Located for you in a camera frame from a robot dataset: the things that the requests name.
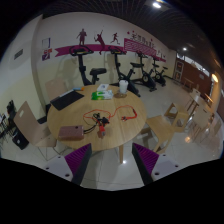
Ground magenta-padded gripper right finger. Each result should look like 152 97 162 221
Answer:
131 142 183 186

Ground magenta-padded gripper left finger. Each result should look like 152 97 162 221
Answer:
42 143 93 186

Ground red charger block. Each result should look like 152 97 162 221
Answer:
96 123 107 139

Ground pink power strip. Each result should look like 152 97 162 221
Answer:
57 124 85 141

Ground light wooden chair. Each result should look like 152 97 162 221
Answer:
139 114 177 155

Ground light wooden stool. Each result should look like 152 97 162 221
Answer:
164 101 190 134

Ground black bag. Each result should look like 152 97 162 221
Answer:
11 129 30 150

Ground green wet wipes pack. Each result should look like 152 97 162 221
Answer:
91 89 114 101

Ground round wooden coaster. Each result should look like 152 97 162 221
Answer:
113 92 128 99

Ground plain wooden chair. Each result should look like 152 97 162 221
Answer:
44 78 69 101

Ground white plastic cup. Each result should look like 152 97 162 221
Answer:
118 79 129 95

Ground white tissue pack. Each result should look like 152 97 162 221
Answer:
96 83 110 92

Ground black chair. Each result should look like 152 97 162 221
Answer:
0 99 17 134

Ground large black exercise bike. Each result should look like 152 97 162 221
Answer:
68 45 108 87

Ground brown wooden cabinet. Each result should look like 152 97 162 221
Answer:
173 56 214 89

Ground red charging cable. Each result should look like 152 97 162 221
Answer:
82 104 139 127

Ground black power cable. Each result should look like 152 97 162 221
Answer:
83 112 111 134

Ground wooden chair with handle hole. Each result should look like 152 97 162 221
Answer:
13 100 64 161

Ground magenta wall banner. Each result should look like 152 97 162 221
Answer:
54 37 167 63

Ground wall air vent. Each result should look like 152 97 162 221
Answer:
13 48 24 60

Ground wall posters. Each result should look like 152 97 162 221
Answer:
41 37 53 62

